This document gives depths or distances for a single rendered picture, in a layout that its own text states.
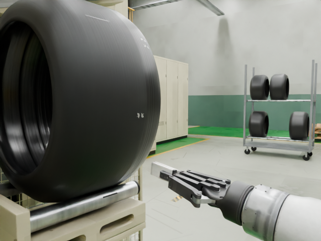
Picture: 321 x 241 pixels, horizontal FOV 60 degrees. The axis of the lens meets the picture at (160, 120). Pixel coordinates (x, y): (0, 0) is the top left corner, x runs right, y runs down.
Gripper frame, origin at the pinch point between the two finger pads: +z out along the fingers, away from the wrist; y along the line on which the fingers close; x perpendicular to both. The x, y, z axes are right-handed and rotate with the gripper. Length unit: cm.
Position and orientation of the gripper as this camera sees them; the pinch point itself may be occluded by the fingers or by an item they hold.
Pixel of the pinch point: (164, 172)
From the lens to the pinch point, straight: 63.8
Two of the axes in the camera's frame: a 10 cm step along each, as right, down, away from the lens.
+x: -1.1, 9.8, 1.6
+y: -6.5, 0.5, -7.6
